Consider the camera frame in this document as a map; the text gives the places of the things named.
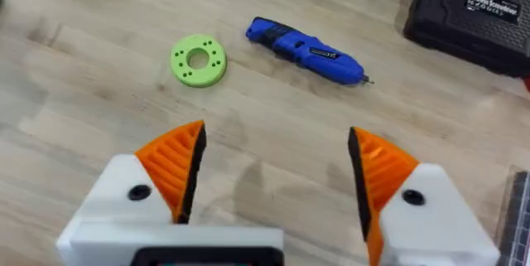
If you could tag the black tool case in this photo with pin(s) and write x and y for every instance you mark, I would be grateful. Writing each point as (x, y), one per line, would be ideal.
(472, 17)

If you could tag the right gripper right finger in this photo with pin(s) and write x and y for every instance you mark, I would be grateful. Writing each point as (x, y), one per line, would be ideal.
(397, 204)

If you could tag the blue electric screwdriver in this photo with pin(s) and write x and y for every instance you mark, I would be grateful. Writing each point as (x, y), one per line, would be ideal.
(305, 51)

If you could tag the black cutting mat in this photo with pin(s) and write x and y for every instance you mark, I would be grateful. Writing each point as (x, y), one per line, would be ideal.
(516, 220)

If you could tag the green disc with holes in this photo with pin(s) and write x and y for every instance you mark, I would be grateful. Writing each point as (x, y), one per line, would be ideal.
(198, 60)

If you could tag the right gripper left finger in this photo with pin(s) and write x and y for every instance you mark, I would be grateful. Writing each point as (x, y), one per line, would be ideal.
(163, 175)

